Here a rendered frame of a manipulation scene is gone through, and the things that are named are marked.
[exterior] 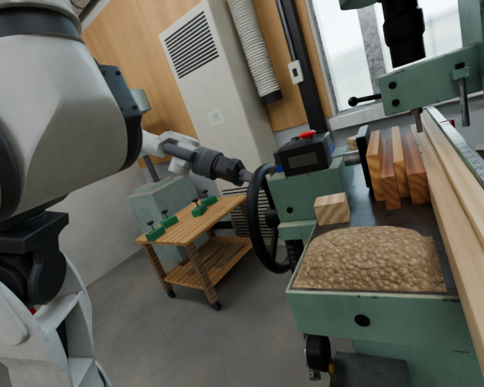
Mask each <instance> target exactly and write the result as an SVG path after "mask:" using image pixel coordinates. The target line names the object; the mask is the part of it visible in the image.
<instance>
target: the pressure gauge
mask: <svg viewBox="0 0 484 387"><path fill-rule="evenodd" d="M304 358H305V363H306V366H307V368H308V369H309V370H315V371H319V372H327V371H328V373H329V375H330V376H331V373H334V372H335V371H336V366H335V363H334V361H333V358H331V348H330V340H329V337H328V336H319V335H312V334H307V335H306V338H305V342H304Z"/></svg>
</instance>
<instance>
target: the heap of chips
mask: <svg viewBox="0 0 484 387"><path fill-rule="evenodd" d="M292 288H311V289H363V290H389V291H416V292H442V293H447V291H446V285H445V282H444V279H443V273H442V270H441V266H440V263H439V257H438V254H437V251H436V245H435V242H434V239H433V236H421V235H420V234H419V233H418V232H416V231H415V230H411V229H406V228H401V227H391V226H368V227H348V228H343V229H338V230H331V231H329V232H326V233H324V234H322V235H320V236H317V237H316V238H314V239H313V240H312V242H311V243H310V244H309V246H308V247H307V251H306V252H305V254H304V257H303V262H302V264H301V267H300V269H299V272H298V274H297V277H296V279H295V281H294V283H293V286H292Z"/></svg>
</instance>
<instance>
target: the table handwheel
mask: <svg viewBox="0 0 484 387"><path fill-rule="evenodd" d="M273 165H275V164H262V165H260V166H259V167H258V168H257V169H256V170H255V171H254V173H253V175H252V177H251V179H250V182H249V185H248V188H247V198H246V217H247V228H248V232H249V236H250V241H251V243H252V246H253V248H254V251H255V253H256V254H257V257H258V259H259V261H260V262H261V263H262V264H263V265H264V266H265V267H266V268H267V269H268V270H269V271H271V272H272V273H276V274H282V273H286V272H287V271H289V270H290V269H291V268H290V263H289V260H288V259H289V258H288V255H287V257H286V258H285V260H284V261H283V262H281V263H278V262H277V261H276V252H277V240H278V234H279V232H278V229H277V227H278V226H279V224H280V219H279V217H278V214H277V210H276V207H275V205H274V202H273V198H272V196H271V194H270V190H269V187H268V185H267V178H266V175H267V174H269V173H270V172H269V168H268V167H270V166H273ZM261 184H262V186H263V189H264V192H265V194H266V197H267V200H268V203H269V205H270V206H269V207H268V208H267V210H266V211H265V215H264V217H265V222H266V224H267V225H268V227H269V228H271V229H272V237H271V245H270V253H269V252H268V250H267V248H266V246H265V243H264V239H263V237H262V233H261V230H260V222H259V216H258V197H259V191H260V185H261Z"/></svg>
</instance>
